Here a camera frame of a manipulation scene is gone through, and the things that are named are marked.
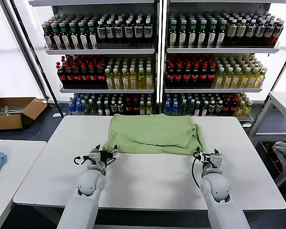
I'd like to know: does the white side table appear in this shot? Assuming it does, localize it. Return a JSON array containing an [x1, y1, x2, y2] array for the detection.
[[0, 139, 47, 229]]

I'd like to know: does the dark bottle with blue label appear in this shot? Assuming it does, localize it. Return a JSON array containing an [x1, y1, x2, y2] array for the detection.
[[263, 20, 275, 46], [143, 19, 153, 44], [254, 20, 266, 46], [133, 19, 143, 44], [105, 20, 115, 44], [97, 20, 106, 44], [124, 19, 134, 44], [114, 20, 124, 44], [245, 19, 257, 46]]

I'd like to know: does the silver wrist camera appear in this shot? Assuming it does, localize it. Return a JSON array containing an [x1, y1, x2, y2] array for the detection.
[[88, 148, 102, 161], [208, 153, 224, 168]]

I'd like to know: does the open cardboard box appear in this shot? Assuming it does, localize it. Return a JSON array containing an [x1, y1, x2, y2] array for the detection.
[[0, 97, 48, 131]]

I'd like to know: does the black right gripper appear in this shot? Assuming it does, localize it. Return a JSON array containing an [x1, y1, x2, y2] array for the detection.
[[195, 147, 221, 168]]

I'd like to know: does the green-capped dark drink bottle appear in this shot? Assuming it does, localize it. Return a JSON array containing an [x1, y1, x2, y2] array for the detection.
[[59, 22, 71, 50], [216, 20, 227, 47], [87, 21, 98, 50], [169, 20, 178, 47], [207, 20, 217, 47], [77, 21, 89, 50], [198, 20, 207, 47], [188, 20, 198, 47], [68, 21, 80, 50], [50, 22, 62, 50], [43, 22, 53, 50], [178, 20, 188, 47]]

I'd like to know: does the red tea bottle white label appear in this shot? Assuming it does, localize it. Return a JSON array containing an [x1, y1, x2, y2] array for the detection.
[[271, 20, 285, 47]]

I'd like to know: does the clear plastic packaging bundle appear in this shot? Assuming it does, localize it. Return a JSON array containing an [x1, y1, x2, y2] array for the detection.
[[3, 104, 23, 117]]

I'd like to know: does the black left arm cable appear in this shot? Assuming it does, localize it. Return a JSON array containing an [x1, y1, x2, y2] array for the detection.
[[73, 155, 92, 166]]

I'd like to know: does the grey framed side table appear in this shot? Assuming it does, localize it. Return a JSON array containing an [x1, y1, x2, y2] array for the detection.
[[248, 91, 286, 187]]

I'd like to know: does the dark bottle with beige label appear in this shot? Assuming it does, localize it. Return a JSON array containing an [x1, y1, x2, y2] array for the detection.
[[237, 19, 248, 46], [226, 19, 239, 46]]

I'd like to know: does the white metal shelf rack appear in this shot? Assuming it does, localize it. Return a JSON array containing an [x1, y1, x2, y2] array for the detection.
[[28, 0, 162, 118], [162, 0, 281, 121]]

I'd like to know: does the light green polo shirt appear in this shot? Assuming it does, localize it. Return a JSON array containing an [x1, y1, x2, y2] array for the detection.
[[104, 114, 204, 156]]

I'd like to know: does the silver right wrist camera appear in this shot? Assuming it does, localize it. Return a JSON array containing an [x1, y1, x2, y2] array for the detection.
[[208, 153, 224, 168]]

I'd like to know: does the red object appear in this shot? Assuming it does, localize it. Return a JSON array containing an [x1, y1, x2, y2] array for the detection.
[[264, 142, 282, 169]]

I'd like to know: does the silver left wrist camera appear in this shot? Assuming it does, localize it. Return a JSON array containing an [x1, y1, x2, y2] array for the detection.
[[88, 148, 102, 161]]

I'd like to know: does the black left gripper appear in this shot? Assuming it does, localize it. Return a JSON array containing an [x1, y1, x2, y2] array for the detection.
[[92, 144, 119, 166]]

